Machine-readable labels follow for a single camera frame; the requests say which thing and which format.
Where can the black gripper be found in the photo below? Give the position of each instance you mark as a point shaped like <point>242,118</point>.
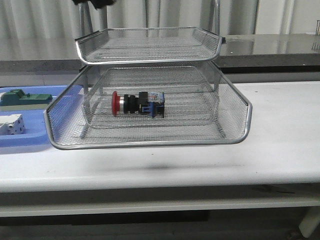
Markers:
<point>97,4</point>

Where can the silver mesh tray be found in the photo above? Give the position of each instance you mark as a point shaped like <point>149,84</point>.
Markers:
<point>231,124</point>
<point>189,108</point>
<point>148,45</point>

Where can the red emergency stop button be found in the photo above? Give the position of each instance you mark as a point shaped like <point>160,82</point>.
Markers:
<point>146,103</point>

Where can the grey stone counter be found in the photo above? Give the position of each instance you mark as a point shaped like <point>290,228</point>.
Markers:
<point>256,58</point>

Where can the green electrical module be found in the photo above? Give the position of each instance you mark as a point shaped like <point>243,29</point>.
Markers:
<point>18,100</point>

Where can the blue plastic tray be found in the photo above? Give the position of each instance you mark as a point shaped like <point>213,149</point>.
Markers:
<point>61,123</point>

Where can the silver metal rack frame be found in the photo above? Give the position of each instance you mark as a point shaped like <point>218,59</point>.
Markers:
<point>146,14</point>

